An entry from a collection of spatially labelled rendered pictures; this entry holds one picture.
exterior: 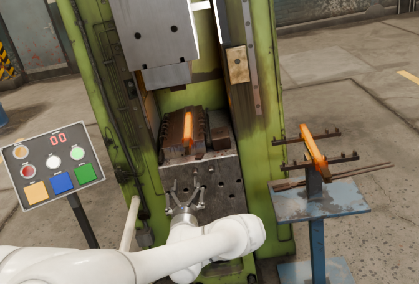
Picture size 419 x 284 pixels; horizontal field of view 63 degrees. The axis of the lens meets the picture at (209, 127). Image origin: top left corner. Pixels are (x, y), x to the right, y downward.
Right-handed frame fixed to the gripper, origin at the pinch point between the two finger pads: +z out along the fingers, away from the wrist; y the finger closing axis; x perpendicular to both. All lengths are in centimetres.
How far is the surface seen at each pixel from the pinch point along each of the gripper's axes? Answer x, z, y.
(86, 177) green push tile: 0.0, 18.1, -43.4
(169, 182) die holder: -17.3, 29.1, -12.3
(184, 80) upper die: 28.8, 35.0, 4.8
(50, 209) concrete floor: -100, 141, -147
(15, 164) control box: 13, 16, -68
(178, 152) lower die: -5.5, 35.0, -5.7
